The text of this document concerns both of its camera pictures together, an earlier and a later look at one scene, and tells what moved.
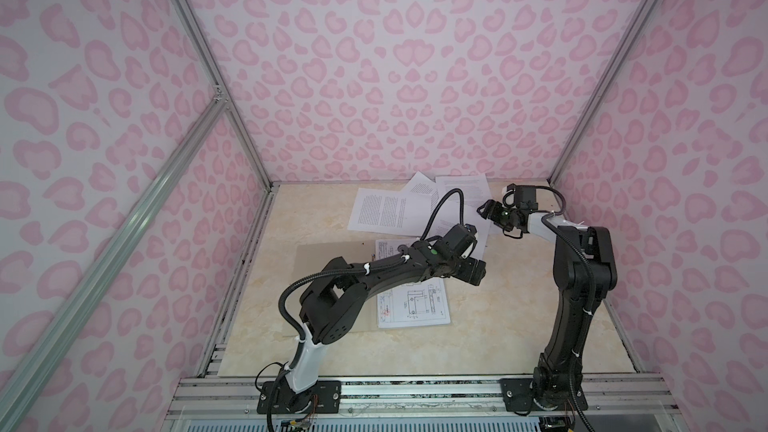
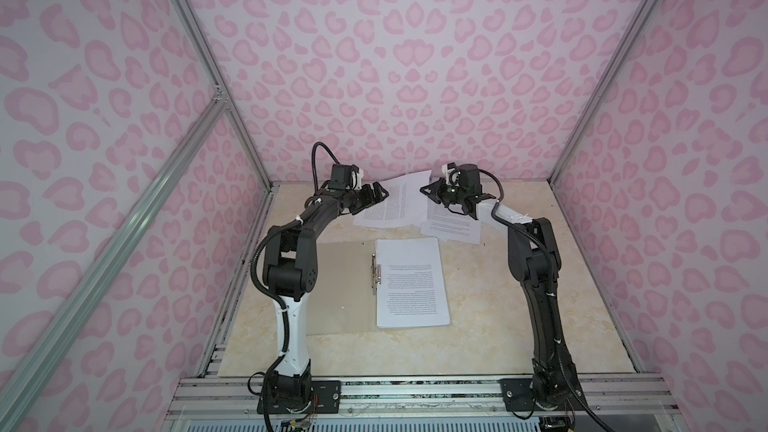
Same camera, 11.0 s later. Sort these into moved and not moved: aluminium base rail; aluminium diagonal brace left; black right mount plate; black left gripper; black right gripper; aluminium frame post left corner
Moved: black right gripper; black left gripper
Not moved: aluminium diagonal brace left; aluminium frame post left corner; black right mount plate; aluminium base rail
